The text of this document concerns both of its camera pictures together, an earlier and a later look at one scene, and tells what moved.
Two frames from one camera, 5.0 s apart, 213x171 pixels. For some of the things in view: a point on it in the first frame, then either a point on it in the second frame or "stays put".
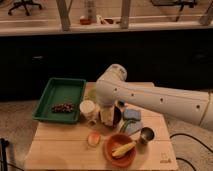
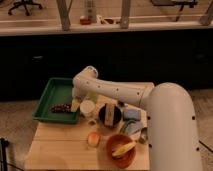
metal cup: x=146 y=135 stays put
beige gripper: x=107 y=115 → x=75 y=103
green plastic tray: x=60 y=90 stays put
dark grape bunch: x=62 y=108 stays put
